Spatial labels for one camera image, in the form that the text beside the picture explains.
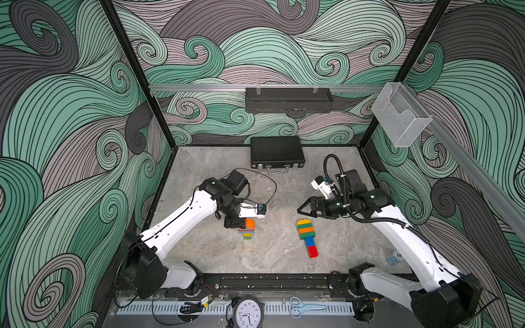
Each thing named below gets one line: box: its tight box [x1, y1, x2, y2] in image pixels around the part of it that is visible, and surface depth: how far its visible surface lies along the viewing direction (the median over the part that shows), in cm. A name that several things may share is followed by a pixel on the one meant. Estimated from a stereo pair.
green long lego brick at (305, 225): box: [297, 222, 314, 230], surface depth 89 cm
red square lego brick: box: [306, 245, 319, 259], surface depth 81 cm
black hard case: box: [250, 135, 306, 175], surface depth 111 cm
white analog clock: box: [232, 296, 266, 328], surface depth 67 cm
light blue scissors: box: [289, 295, 329, 319], surface depth 71 cm
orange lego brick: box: [298, 226, 315, 234], surface depth 89 cm
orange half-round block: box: [246, 217, 255, 229], surface depth 76 cm
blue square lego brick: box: [304, 236, 316, 247], surface depth 85 cm
